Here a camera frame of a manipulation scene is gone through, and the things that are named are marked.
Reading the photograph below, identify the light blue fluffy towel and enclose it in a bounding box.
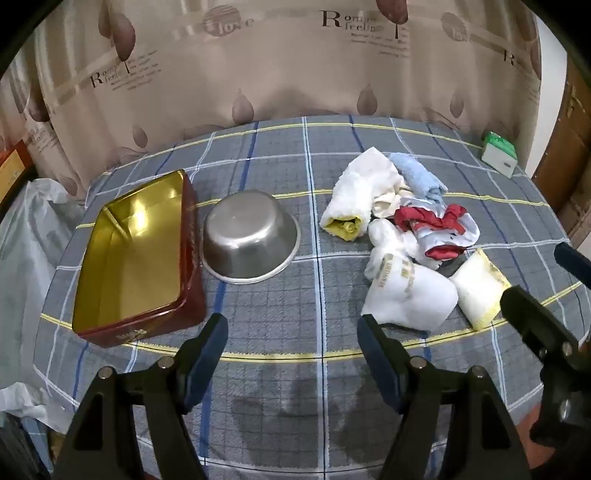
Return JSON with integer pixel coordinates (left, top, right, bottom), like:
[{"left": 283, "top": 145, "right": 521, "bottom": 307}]
[{"left": 388, "top": 152, "right": 450, "bottom": 204}]

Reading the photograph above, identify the cream satin cloth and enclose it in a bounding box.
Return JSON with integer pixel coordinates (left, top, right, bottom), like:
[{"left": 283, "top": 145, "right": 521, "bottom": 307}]
[{"left": 372, "top": 185, "right": 414, "bottom": 219}]

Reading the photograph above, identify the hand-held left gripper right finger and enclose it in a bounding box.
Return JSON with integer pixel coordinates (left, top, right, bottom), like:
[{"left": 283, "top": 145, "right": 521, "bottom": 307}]
[{"left": 357, "top": 314, "right": 532, "bottom": 480}]

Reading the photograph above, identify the white and yellow cloth pad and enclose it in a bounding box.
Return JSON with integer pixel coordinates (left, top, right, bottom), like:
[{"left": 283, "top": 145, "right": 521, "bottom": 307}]
[{"left": 449, "top": 248, "right": 512, "bottom": 330}]

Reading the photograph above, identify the grey checked tablecloth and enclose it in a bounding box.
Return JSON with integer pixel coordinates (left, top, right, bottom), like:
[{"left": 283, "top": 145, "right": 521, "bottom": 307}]
[{"left": 34, "top": 115, "right": 591, "bottom": 480}]

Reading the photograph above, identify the beige leaf print curtain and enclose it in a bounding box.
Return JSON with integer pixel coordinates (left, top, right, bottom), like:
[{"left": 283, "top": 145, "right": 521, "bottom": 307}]
[{"left": 0, "top": 0, "right": 543, "bottom": 204}]

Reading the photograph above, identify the stainless steel bowl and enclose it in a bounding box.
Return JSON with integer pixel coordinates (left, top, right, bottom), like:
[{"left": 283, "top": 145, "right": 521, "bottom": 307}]
[{"left": 201, "top": 189, "right": 302, "bottom": 285}]

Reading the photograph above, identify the translucent plastic bag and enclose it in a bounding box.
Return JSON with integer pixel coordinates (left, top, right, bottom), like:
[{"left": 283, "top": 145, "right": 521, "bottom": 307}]
[{"left": 0, "top": 178, "right": 88, "bottom": 435}]

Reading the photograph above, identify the green and white tissue pack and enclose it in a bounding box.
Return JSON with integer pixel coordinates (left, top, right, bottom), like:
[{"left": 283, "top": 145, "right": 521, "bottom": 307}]
[{"left": 481, "top": 131, "right": 518, "bottom": 178}]

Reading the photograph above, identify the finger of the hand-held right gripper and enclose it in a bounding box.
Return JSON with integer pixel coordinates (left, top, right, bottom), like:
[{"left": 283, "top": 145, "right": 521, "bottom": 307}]
[
  {"left": 500, "top": 285, "right": 591, "bottom": 455},
  {"left": 554, "top": 242, "right": 591, "bottom": 283}
]

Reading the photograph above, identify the red and white cloth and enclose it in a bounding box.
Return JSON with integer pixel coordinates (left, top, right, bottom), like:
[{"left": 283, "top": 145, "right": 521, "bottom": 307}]
[{"left": 393, "top": 198, "right": 481, "bottom": 264}]

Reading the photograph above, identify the small white cloth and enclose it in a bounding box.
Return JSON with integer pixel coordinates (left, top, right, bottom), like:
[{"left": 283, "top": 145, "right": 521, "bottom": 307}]
[{"left": 368, "top": 218, "right": 423, "bottom": 273}]

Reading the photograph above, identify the brown wooden door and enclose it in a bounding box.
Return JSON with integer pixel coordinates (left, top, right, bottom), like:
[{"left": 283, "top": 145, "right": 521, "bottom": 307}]
[{"left": 531, "top": 60, "right": 591, "bottom": 250}]

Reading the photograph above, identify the white folded towel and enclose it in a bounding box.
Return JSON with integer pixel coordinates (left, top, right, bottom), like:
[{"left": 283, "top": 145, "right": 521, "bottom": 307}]
[{"left": 361, "top": 256, "right": 459, "bottom": 332}]

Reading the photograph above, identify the white towel with yellow end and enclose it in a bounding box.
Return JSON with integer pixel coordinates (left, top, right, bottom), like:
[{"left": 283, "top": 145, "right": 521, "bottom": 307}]
[{"left": 320, "top": 148, "right": 409, "bottom": 241}]

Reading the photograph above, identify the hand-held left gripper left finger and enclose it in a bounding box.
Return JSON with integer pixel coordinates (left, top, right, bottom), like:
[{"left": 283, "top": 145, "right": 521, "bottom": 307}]
[{"left": 51, "top": 313, "right": 229, "bottom": 480}]

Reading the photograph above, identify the red tin box gold inside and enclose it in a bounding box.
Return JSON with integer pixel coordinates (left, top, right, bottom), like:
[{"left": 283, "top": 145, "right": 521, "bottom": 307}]
[{"left": 71, "top": 168, "right": 207, "bottom": 348}]

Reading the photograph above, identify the red and yellow box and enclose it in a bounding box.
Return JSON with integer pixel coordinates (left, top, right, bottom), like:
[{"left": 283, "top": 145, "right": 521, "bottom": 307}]
[{"left": 0, "top": 138, "right": 34, "bottom": 206}]

